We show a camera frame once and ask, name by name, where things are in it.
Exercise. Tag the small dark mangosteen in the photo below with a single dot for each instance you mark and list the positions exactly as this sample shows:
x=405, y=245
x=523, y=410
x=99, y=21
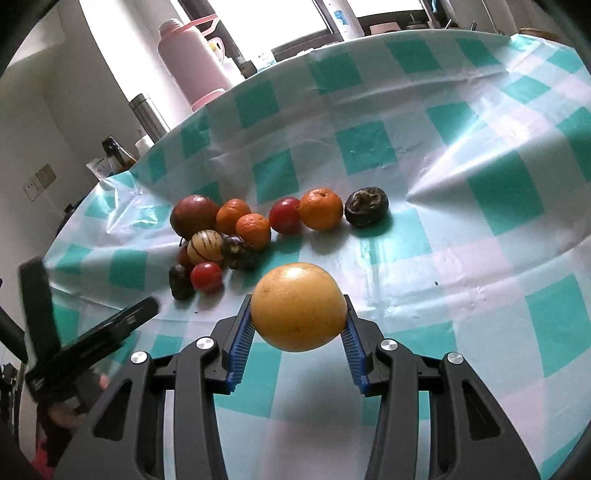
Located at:
x=237, y=254

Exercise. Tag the dark wrinkled mangosteen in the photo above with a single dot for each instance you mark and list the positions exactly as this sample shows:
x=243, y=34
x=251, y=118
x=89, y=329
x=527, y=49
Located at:
x=366, y=207

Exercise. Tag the large yellow grapefruit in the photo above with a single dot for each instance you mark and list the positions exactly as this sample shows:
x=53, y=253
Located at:
x=298, y=307

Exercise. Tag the striped yellow pepino melon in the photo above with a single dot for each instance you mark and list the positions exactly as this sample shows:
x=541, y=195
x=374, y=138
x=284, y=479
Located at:
x=205, y=246

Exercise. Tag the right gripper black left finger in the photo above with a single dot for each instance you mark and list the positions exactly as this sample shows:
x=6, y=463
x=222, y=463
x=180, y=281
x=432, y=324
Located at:
x=122, y=436

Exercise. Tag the dark glass bottle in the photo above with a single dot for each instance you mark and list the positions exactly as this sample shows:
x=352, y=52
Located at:
x=122, y=160

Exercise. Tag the pink thermos jug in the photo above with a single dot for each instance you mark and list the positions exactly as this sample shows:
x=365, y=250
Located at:
x=190, y=60

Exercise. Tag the steel thermos bottle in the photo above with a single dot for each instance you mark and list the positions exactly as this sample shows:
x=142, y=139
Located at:
x=149, y=117

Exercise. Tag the dark oblong fruit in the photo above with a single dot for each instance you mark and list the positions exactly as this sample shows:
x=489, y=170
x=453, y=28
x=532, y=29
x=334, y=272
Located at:
x=179, y=283

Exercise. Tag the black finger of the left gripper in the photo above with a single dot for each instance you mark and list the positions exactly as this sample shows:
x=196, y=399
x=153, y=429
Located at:
x=38, y=309
x=109, y=335

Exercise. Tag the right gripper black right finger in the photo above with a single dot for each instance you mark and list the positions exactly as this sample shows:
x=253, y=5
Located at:
x=471, y=435

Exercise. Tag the red tomato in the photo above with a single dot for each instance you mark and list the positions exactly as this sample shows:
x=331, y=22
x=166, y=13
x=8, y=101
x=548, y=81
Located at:
x=206, y=278
x=284, y=217

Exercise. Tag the red tomato front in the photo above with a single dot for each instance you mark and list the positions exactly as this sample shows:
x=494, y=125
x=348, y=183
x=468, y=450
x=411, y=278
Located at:
x=206, y=278

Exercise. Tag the left hand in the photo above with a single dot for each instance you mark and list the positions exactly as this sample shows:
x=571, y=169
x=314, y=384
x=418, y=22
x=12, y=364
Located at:
x=63, y=414

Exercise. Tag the dark red apple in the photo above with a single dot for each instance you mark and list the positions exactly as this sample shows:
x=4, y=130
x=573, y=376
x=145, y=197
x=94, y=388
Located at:
x=193, y=214

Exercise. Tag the large orange mandarin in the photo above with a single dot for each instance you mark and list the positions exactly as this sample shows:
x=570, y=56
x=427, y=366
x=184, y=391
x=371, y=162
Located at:
x=321, y=209

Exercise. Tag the teal checkered tablecloth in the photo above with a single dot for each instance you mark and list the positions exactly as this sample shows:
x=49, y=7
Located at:
x=482, y=144

